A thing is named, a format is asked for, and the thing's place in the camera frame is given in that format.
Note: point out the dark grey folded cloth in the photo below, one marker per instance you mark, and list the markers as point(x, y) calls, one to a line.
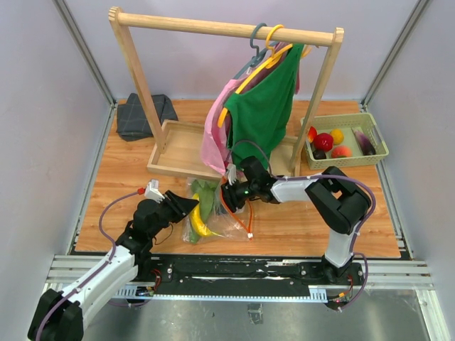
point(132, 124)

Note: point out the pink shirt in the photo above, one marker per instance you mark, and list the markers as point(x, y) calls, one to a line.
point(214, 151)

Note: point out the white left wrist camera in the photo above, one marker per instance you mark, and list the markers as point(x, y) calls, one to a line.
point(152, 191)

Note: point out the orange fake peach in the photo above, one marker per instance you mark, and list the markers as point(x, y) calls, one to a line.
point(341, 152)

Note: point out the clear zip top bag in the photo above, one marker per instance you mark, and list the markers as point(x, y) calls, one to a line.
point(233, 226)

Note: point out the small dark fake plum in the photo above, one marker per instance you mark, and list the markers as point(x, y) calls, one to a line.
point(319, 155)

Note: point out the red fake chili pepper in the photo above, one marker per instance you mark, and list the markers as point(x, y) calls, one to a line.
point(312, 133)

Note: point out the yellow clothes hanger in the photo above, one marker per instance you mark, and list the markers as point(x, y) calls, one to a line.
point(271, 61)

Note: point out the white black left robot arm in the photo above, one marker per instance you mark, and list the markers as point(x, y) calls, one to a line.
point(66, 314)

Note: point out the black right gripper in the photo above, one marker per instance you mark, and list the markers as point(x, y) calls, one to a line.
point(230, 197)

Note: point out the green fake lettuce leaf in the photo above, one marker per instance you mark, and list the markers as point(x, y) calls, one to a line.
point(204, 191)

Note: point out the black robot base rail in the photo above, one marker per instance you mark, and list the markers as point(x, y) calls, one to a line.
point(240, 277)

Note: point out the yellow fake lemon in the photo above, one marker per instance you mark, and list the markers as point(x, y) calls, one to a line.
point(338, 136)

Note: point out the green sleeveless shirt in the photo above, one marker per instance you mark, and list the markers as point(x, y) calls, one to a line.
point(260, 115)

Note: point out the yellow fake banana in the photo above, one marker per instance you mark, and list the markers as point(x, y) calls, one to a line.
point(198, 224)

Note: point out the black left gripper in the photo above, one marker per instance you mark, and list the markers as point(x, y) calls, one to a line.
point(180, 206)

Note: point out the dark purple fake eggplant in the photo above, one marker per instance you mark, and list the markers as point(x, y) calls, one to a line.
point(364, 143)

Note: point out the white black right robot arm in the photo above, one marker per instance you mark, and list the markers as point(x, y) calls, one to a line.
point(343, 203)

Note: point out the red fake apple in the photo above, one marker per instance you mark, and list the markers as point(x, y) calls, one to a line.
point(323, 142)

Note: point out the light green plastic basket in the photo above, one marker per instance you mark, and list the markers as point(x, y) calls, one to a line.
point(364, 122)

